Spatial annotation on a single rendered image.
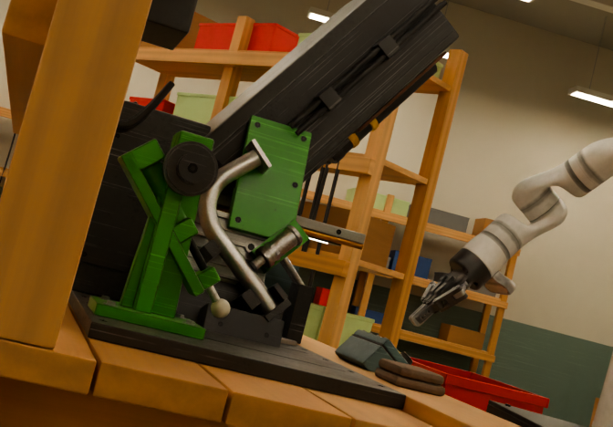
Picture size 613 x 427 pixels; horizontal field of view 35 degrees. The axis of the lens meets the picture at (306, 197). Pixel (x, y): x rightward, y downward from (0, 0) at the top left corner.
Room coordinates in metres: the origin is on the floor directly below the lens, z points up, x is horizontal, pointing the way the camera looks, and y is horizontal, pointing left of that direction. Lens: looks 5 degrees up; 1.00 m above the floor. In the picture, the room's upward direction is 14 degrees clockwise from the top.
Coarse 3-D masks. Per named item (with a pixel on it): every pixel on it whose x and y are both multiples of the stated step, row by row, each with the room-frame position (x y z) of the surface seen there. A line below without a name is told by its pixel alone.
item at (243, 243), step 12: (228, 216) 1.65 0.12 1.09; (228, 228) 1.65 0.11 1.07; (204, 240) 1.64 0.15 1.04; (240, 240) 1.66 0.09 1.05; (252, 240) 1.66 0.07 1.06; (264, 240) 1.66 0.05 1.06; (240, 252) 1.65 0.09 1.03; (192, 264) 1.62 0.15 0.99; (216, 264) 1.63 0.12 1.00; (228, 276) 1.63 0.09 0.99; (264, 276) 1.66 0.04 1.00
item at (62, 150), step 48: (96, 0) 0.96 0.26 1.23; (144, 0) 0.98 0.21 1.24; (48, 48) 0.95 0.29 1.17; (96, 48) 0.97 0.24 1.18; (48, 96) 0.96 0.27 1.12; (96, 96) 0.97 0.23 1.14; (48, 144) 0.96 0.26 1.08; (96, 144) 0.97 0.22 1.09; (48, 192) 0.96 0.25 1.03; (96, 192) 0.98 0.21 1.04; (0, 240) 0.96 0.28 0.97; (48, 240) 0.97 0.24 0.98; (0, 288) 0.96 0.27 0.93; (48, 288) 0.97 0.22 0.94; (0, 336) 0.96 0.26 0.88; (48, 336) 0.97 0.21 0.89
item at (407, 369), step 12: (384, 360) 1.47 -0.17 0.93; (384, 372) 1.45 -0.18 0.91; (396, 372) 1.41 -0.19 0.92; (408, 372) 1.40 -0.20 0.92; (420, 372) 1.41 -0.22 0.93; (432, 372) 1.43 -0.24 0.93; (396, 384) 1.40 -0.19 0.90; (408, 384) 1.40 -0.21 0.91; (420, 384) 1.41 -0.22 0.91; (432, 384) 1.41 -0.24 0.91
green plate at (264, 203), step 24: (264, 120) 1.69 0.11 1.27; (264, 144) 1.68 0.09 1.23; (288, 144) 1.70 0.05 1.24; (288, 168) 1.69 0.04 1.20; (240, 192) 1.65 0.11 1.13; (264, 192) 1.66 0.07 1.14; (288, 192) 1.68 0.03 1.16; (240, 216) 1.64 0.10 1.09; (264, 216) 1.65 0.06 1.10; (288, 216) 1.67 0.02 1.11
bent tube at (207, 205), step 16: (256, 144) 1.63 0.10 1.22; (240, 160) 1.63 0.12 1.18; (256, 160) 1.63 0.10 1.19; (224, 176) 1.61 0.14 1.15; (240, 176) 1.63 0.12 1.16; (208, 192) 1.60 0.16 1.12; (208, 208) 1.59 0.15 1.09; (208, 224) 1.59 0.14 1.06; (208, 240) 1.60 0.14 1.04; (224, 240) 1.59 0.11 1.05; (224, 256) 1.59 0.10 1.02; (240, 256) 1.59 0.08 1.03; (240, 272) 1.59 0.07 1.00; (256, 288) 1.59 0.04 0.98; (272, 304) 1.59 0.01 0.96
